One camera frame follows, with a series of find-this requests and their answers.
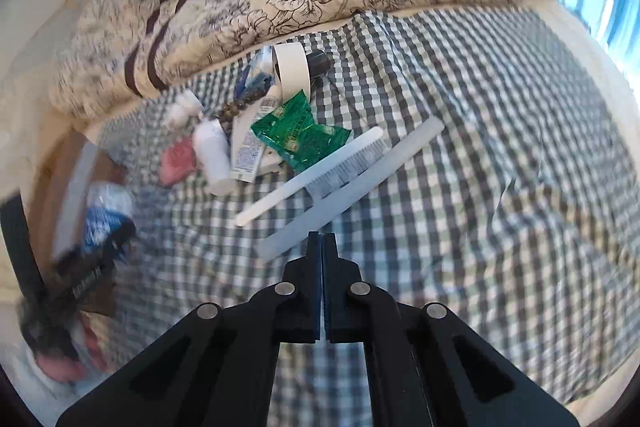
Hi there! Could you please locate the white tape roll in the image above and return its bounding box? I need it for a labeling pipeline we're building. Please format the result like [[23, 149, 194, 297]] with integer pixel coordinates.
[[270, 42, 313, 100]]

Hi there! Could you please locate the black panel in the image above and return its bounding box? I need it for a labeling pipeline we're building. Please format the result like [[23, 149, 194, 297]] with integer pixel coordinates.
[[0, 196, 43, 298]]

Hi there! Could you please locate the black cap bottle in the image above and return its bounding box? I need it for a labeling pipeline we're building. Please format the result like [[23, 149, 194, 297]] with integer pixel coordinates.
[[306, 49, 331, 80]]

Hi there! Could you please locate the person's left hand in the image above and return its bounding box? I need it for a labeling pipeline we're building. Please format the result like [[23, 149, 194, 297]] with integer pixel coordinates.
[[20, 317, 108, 383]]

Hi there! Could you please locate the blue white plastic packet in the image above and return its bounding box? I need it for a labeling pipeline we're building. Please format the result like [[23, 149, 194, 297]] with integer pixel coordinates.
[[82, 181, 136, 258]]

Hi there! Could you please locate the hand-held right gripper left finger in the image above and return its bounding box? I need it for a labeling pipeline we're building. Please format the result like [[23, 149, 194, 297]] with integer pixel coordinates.
[[55, 231, 321, 427]]

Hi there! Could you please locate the white toothpaste tube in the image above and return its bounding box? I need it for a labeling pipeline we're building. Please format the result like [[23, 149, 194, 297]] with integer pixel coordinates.
[[230, 87, 283, 182]]

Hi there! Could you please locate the translucent plastic ruler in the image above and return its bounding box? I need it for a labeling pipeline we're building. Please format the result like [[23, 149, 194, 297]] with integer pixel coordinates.
[[256, 116, 446, 263]]

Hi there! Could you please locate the small blue packet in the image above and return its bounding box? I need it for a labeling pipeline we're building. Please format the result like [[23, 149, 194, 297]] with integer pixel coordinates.
[[235, 62, 273, 100]]

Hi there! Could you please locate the small white bottle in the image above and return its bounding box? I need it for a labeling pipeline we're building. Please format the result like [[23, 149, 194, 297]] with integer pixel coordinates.
[[167, 89, 206, 128]]

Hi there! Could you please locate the white plastic bottle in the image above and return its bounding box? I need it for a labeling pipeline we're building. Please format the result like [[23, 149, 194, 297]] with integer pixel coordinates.
[[192, 119, 238, 196]]

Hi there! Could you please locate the cardboard box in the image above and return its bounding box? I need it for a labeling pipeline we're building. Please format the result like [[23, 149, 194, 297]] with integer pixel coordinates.
[[30, 127, 131, 318]]

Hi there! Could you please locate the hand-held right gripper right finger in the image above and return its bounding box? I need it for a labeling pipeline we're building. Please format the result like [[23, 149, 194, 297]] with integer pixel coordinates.
[[322, 232, 581, 427]]

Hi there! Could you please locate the green checked blanket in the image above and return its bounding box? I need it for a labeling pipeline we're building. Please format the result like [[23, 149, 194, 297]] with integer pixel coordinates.
[[75, 4, 633, 408]]

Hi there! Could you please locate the pink crumpled packet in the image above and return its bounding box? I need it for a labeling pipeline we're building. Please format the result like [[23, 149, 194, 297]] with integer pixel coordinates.
[[159, 139, 198, 186]]

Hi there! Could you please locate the brown bead bracelet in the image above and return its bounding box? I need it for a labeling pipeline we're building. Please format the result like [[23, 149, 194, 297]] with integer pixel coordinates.
[[212, 89, 268, 142]]

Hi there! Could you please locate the white bristle brush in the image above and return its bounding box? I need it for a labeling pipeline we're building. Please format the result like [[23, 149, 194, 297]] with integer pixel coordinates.
[[235, 127, 386, 228]]

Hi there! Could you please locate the green foil packet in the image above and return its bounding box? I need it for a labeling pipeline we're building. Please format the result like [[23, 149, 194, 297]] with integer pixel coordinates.
[[250, 89, 353, 172]]

